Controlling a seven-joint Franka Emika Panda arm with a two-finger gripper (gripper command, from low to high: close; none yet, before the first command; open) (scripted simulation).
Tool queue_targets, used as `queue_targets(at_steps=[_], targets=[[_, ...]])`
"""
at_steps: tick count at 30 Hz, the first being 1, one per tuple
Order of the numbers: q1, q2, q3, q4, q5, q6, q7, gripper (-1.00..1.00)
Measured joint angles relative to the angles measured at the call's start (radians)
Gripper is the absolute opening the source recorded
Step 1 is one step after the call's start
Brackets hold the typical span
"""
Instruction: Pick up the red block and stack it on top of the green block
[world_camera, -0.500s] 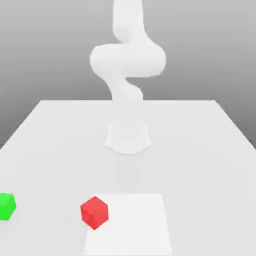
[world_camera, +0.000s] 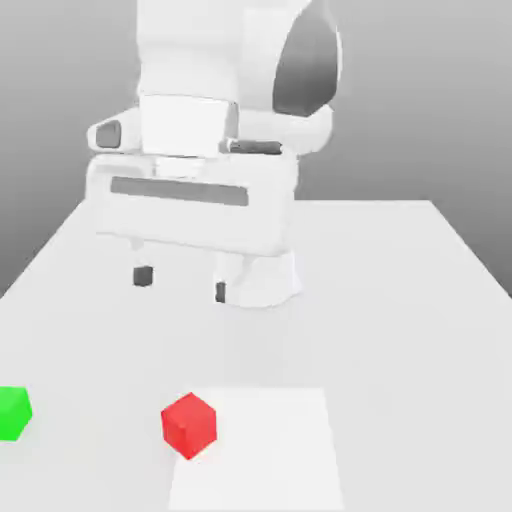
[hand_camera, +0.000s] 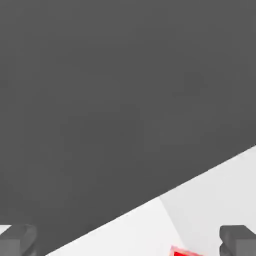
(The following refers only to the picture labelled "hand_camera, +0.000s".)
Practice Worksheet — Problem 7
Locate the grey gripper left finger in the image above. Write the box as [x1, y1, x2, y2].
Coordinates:
[0, 224, 38, 256]

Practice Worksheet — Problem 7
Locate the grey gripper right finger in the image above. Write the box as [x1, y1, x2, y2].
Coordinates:
[219, 224, 256, 256]

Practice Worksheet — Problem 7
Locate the small red cube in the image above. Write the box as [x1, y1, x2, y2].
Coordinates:
[169, 245, 204, 256]

